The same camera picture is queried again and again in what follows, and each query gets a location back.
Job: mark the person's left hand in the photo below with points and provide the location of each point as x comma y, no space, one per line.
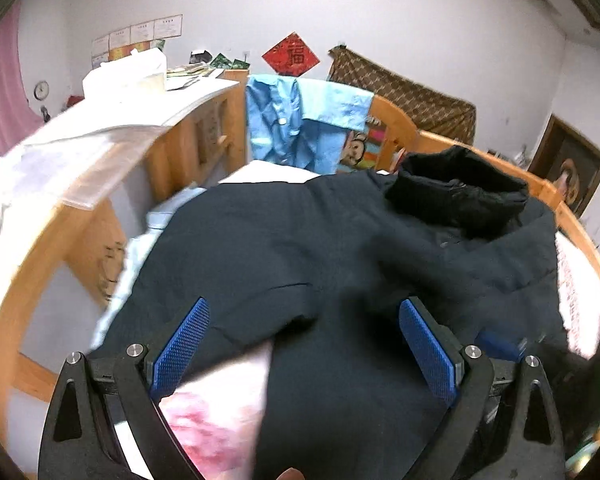
291,474

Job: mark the cartoon colourful pillow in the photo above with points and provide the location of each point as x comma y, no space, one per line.
362,148

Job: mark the brown patterned hanging cloth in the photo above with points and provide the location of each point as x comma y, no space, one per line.
430,110

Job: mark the white box on rail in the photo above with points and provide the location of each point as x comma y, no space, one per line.
139,72

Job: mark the dark framed portrait picture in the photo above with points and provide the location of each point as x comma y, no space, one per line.
570,161

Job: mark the black padded winter jacket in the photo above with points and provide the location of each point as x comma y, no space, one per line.
320,269

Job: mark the pink curtain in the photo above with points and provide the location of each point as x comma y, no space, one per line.
17,120

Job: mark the paper certificates on wall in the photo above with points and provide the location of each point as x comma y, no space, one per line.
138,37

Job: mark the round wall clock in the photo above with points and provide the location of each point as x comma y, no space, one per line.
41,90

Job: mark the red fu diamond poster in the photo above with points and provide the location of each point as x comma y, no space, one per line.
291,56

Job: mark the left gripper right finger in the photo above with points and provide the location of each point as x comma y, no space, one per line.
501,420

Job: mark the white sheet over rail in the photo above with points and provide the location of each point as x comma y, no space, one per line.
44,170

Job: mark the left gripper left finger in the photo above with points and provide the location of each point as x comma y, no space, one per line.
79,440

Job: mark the light blue shirt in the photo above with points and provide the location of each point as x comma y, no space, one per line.
301,122

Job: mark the wooden bed frame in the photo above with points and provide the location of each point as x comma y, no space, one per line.
91,241

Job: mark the floral pink quilt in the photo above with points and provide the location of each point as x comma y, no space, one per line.
217,414

